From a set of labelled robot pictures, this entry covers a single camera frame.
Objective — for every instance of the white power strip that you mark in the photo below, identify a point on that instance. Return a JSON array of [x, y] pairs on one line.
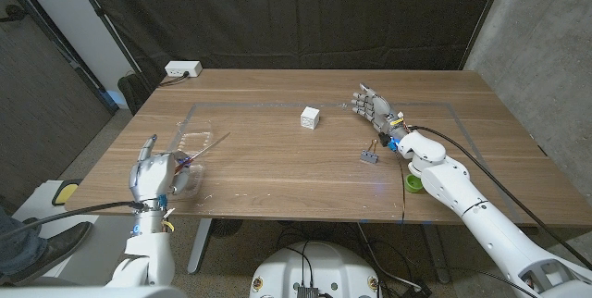
[[182, 69]]

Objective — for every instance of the grey table leg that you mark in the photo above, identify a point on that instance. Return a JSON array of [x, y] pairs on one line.
[[437, 252], [199, 247]]

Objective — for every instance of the black backdrop stand pole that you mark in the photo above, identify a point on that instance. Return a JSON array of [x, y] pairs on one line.
[[98, 11], [484, 16]]

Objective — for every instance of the black backdrop curtain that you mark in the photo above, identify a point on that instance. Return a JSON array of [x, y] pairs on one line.
[[296, 11]]

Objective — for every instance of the grey binder clip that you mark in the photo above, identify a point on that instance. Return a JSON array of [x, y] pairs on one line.
[[368, 156]]

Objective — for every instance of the clear plastic clamshell container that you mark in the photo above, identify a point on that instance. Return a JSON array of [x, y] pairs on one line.
[[194, 182]]

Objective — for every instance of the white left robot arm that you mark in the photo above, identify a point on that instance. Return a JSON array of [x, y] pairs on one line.
[[148, 252]]

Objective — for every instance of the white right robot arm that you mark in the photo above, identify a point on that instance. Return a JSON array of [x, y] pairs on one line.
[[444, 182]]

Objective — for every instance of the yellow and black pedal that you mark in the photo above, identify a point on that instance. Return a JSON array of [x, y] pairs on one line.
[[67, 192]]

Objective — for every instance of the white floor platform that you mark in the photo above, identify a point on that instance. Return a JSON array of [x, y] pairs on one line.
[[102, 247]]

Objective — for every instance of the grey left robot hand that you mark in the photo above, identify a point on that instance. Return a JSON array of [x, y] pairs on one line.
[[152, 177]]

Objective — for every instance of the black bag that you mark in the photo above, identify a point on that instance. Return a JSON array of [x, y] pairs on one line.
[[134, 92]]

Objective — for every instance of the blue jeans leg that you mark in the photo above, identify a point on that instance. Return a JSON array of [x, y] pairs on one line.
[[16, 247]]

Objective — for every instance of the small white cube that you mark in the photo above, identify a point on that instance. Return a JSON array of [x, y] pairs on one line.
[[310, 118]]

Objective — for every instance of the black leather shoe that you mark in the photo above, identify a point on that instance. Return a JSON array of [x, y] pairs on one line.
[[55, 247]]

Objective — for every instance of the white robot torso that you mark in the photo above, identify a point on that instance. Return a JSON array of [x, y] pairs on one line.
[[319, 265]]

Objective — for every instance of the black power adapter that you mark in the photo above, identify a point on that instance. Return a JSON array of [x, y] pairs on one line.
[[416, 290]]

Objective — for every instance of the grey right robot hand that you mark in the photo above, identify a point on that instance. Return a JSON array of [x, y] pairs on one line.
[[381, 113]]

